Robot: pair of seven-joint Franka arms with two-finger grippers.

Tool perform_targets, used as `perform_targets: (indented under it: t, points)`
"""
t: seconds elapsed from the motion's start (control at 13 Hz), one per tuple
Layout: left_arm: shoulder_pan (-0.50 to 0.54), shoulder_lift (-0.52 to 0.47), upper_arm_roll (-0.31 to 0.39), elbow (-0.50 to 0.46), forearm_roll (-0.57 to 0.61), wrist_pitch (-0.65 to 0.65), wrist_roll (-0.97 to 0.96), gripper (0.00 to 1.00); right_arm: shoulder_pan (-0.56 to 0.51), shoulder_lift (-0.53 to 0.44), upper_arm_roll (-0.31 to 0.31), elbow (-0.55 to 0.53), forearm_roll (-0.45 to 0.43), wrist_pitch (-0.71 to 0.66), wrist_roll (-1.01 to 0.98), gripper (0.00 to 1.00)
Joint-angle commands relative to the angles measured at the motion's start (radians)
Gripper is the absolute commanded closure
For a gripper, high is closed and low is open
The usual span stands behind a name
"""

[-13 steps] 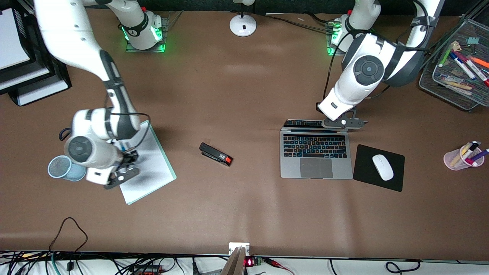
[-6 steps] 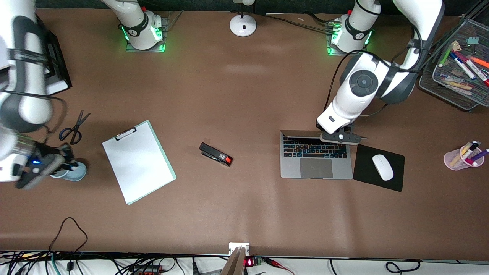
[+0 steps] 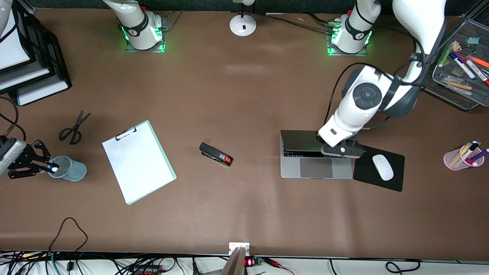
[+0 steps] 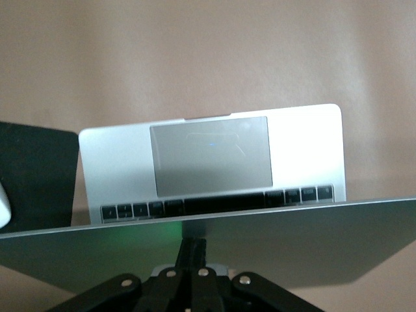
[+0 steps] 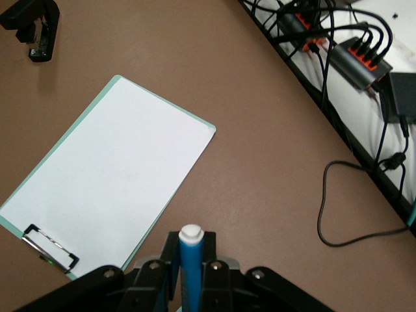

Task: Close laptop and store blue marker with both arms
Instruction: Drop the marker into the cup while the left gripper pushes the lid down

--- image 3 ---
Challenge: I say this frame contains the silver laptop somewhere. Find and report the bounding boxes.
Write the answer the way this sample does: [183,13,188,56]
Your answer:
[280,130,354,180]

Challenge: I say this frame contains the black and white marker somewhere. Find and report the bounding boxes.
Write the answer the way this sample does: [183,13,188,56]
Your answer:
[462,141,480,161]

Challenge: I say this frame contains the green marker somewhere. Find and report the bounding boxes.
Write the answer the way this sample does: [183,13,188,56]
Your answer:
[438,43,457,68]

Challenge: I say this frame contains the purple marker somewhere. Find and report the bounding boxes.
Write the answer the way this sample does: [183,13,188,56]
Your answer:
[468,148,489,163]

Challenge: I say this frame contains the white marker tag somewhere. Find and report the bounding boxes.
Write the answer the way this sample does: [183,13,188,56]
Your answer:
[229,242,251,256]

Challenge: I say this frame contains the white marker with blue cap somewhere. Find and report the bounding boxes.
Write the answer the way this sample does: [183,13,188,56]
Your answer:
[450,52,476,80]

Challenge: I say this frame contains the red marker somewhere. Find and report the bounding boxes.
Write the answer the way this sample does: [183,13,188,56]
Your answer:
[455,52,489,87]

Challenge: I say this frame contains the orange marker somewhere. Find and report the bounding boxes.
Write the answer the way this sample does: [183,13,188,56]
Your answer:
[468,55,489,70]

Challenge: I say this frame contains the blue mesh pen cup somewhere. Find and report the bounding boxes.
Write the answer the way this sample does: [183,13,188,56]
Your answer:
[48,155,87,182]

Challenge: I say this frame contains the black scissors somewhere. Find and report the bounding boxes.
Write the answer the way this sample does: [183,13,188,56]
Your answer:
[58,110,91,145]

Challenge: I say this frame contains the white computer mouse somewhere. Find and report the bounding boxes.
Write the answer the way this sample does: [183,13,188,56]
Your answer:
[372,154,394,181]

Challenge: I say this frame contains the black mouse pad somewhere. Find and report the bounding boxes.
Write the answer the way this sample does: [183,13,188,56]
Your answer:
[353,144,405,192]

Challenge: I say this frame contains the white paper stack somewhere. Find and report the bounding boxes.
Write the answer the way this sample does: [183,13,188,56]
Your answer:
[0,17,32,70]
[15,76,70,106]

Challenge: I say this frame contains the green clipboard with paper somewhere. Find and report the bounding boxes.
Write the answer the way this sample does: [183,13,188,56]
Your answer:
[102,120,177,205]

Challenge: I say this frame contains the black stacked document tray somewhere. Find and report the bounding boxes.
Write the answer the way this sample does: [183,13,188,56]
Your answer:
[0,0,72,107]

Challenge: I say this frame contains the pink translucent pen cup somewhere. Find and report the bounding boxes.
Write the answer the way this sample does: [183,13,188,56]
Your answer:
[444,143,485,171]

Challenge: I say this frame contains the black stapler with red end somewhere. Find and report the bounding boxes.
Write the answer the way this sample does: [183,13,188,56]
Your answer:
[199,142,233,167]

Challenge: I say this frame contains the yellow pencil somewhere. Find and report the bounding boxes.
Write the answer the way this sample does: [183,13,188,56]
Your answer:
[449,144,471,167]

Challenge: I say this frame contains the black mesh desk tray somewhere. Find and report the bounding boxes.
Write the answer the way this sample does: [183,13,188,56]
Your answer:
[432,17,489,112]

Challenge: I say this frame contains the white lamp base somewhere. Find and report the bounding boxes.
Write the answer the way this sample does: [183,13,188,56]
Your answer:
[229,0,257,37]

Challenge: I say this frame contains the grey metal bar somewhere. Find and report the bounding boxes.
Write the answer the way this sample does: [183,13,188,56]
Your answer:
[220,246,247,275]

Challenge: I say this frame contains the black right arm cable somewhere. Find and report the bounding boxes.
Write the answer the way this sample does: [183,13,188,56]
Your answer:
[0,95,26,142]

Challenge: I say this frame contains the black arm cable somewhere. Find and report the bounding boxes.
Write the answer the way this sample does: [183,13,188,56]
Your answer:
[0,95,26,142]
[325,37,427,131]

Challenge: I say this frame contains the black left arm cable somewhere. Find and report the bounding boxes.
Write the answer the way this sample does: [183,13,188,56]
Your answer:
[325,37,427,131]

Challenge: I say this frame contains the black looped cable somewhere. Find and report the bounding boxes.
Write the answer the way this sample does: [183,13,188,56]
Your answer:
[49,217,89,253]

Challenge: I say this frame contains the black cable bundle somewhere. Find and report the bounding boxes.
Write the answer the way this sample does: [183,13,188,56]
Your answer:
[264,11,342,34]

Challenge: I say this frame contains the red cable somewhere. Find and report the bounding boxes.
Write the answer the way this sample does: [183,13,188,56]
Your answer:
[264,258,295,275]

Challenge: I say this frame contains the black coiled cable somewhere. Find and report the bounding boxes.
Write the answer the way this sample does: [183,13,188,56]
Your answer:
[385,260,421,274]

